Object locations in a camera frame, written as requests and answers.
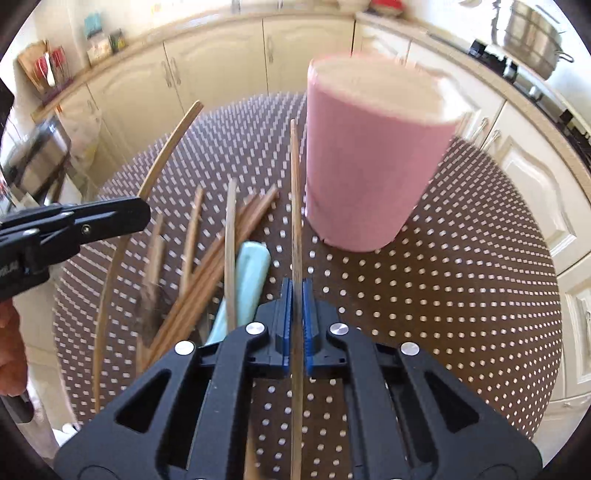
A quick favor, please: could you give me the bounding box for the person's left hand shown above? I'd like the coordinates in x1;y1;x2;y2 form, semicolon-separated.
0;299;27;397

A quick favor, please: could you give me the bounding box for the brown wooden chopstick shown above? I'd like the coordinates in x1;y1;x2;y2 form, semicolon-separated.
146;185;282;370
151;193;260;356

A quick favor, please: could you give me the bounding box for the long curved bamboo stick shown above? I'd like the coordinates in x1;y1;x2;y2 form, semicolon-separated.
91;99;205;414

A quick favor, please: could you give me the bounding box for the light wooden chopstick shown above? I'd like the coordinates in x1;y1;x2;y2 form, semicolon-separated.
179;186;204;296

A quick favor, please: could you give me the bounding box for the brown polka dot tablecloth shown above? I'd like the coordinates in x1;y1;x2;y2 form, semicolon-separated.
53;94;562;436

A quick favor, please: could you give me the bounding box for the wooden knife block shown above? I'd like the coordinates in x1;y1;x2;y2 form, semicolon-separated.
17;40;73;102

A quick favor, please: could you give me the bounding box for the pink cylindrical utensil holder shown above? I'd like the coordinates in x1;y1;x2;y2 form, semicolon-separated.
304;54;474;252

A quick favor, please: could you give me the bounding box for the black gas stove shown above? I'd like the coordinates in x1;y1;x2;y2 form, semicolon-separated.
427;32;591;158

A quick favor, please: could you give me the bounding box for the stainless steel steamer pot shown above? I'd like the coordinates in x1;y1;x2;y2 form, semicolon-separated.
491;1;574;80

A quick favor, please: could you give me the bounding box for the light blue utensil handle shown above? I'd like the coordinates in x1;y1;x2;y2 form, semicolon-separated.
205;241;270;345

